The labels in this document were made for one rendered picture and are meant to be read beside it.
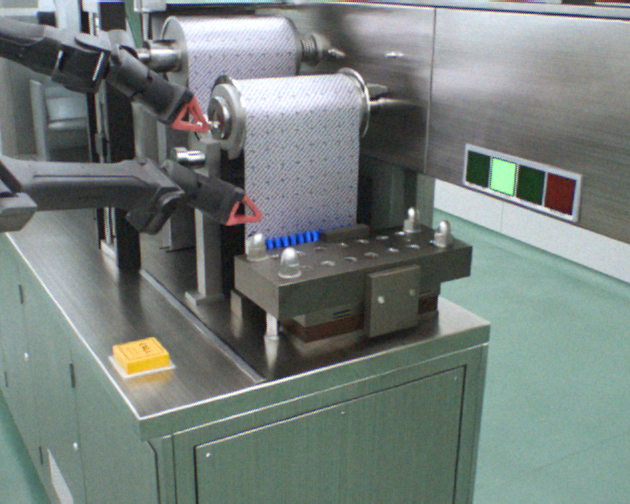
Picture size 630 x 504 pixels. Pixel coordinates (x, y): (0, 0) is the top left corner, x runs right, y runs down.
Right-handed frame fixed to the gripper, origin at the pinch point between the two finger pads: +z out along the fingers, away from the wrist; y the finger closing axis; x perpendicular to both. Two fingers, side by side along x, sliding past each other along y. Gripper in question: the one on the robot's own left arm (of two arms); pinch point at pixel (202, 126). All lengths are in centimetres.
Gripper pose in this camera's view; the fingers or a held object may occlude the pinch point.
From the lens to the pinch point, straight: 141.1
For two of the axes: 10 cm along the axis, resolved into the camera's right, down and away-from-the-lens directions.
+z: 6.4, 4.1, 6.6
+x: 5.2, -8.5, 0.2
